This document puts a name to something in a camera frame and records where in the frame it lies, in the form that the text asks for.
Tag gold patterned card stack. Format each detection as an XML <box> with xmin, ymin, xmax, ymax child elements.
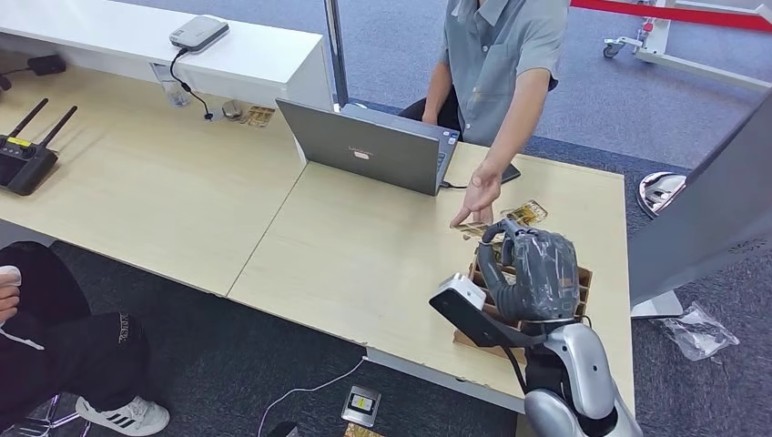
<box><xmin>500</xmin><ymin>199</ymin><xmax>549</xmax><ymax>228</ymax></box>
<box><xmin>239</xmin><ymin>105</ymin><xmax>277</xmax><ymax>128</ymax></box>

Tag black power adapter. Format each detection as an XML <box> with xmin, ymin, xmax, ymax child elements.
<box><xmin>26</xmin><ymin>54</ymin><xmax>68</xmax><ymax>77</ymax></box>

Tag chrome round base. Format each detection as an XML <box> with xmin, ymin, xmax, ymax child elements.
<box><xmin>635</xmin><ymin>171</ymin><xmax>688</xmax><ymax>220</ymax></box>

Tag red barrier belt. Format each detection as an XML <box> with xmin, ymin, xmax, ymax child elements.
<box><xmin>569</xmin><ymin>0</ymin><xmax>772</xmax><ymax>35</ymax></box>

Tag person's hand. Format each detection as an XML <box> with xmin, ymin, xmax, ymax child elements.
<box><xmin>0</xmin><ymin>282</ymin><xmax>22</xmax><ymax>326</ymax></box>

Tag grey box device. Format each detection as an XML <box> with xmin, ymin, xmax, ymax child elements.
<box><xmin>168</xmin><ymin>15</ymin><xmax>231</xmax><ymax>54</ymax></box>

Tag person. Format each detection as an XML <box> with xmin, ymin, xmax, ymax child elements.
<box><xmin>396</xmin><ymin>0</ymin><xmax>572</xmax><ymax>229</ymax></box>
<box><xmin>0</xmin><ymin>240</ymin><xmax>172</xmax><ymax>437</ymax></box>

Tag metal pole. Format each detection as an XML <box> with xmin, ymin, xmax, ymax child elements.
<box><xmin>322</xmin><ymin>0</ymin><xmax>350</xmax><ymax>110</ymax></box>

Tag white wheeled frame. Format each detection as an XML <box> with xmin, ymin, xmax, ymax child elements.
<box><xmin>601</xmin><ymin>0</ymin><xmax>772</xmax><ymax>95</ymax></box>

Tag clear plastic cup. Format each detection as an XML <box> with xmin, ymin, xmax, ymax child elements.
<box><xmin>148</xmin><ymin>61</ymin><xmax>192</xmax><ymax>108</ymax></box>

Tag white floor cable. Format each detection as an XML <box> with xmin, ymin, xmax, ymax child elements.
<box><xmin>257</xmin><ymin>358</ymin><xmax>369</xmax><ymax>437</ymax></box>

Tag white counter shelf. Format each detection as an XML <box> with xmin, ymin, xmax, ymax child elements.
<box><xmin>0</xmin><ymin>0</ymin><xmax>335</xmax><ymax>113</ymax></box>

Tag person's left hand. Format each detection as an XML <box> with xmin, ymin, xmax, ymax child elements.
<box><xmin>450</xmin><ymin>163</ymin><xmax>503</xmax><ymax>229</ymax></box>

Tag metal chair legs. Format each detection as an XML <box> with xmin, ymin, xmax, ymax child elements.
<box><xmin>0</xmin><ymin>394</ymin><xmax>93</xmax><ymax>437</ymax></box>

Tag black device cable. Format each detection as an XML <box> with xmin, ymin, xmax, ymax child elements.
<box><xmin>168</xmin><ymin>47</ymin><xmax>215</xmax><ymax>122</ymax></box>

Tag grey laptop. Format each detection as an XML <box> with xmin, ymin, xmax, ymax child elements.
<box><xmin>275</xmin><ymin>97</ymin><xmax>462</xmax><ymax>198</ymax></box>

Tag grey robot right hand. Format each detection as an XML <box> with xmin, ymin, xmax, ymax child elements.
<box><xmin>475</xmin><ymin>218</ymin><xmax>582</xmax><ymax>324</ymax></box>

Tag black remote controller with antennas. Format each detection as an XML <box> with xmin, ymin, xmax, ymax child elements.
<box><xmin>0</xmin><ymin>97</ymin><xmax>79</xmax><ymax>198</ymax></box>

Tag metal floor socket box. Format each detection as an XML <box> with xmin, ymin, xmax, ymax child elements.
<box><xmin>340</xmin><ymin>385</ymin><xmax>383</xmax><ymax>430</ymax></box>

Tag clear plastic bag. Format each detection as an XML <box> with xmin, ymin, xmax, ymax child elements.
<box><xmin>650</xmin><ymin>301</ymin><xmax>741</xmax><ymax>363</ymax></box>

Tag black white wrist camera box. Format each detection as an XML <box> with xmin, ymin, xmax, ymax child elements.
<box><xmin>428</xmin><ymin>272</ymin><xmax>545</xmax><ymax>351</ymax></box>

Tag large grey panel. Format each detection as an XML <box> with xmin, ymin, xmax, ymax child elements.
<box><xmin>626</xmin><ymin>88</ymin><xmax>772</xmax><ymax>320</ymax></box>

